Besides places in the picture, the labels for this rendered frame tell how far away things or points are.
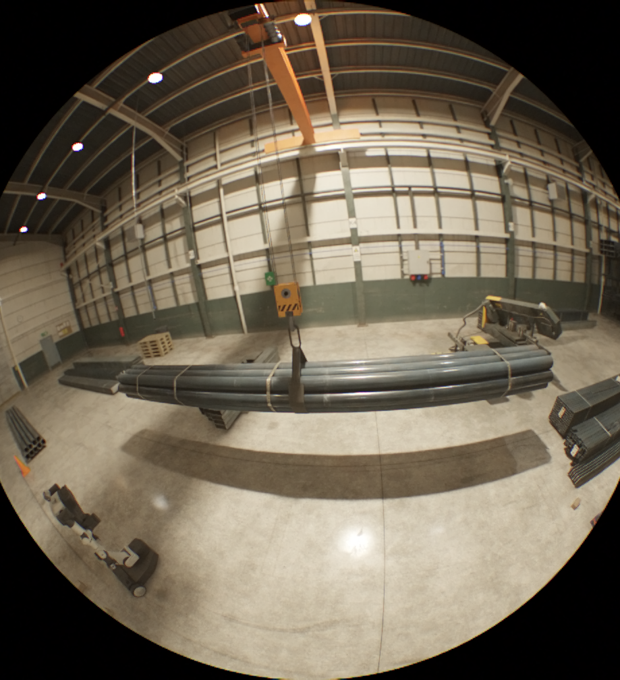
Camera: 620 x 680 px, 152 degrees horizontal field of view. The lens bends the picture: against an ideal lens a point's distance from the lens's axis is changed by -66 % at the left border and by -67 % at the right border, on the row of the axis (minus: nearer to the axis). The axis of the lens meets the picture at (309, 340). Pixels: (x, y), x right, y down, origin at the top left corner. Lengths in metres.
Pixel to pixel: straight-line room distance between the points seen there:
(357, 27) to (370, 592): 10.27
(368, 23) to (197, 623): 10.91
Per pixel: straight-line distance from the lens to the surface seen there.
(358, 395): 2.21
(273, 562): 2.77
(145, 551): 3.23
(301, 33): 8.14
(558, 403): 4.52
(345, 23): 8.13
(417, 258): 7.96
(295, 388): 2.28
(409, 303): 8.33
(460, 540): 2.91
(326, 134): 8.21
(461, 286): 8.93
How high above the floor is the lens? 2.59
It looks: 21 degrees down
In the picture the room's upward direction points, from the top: 8 degrees counter-clockwise
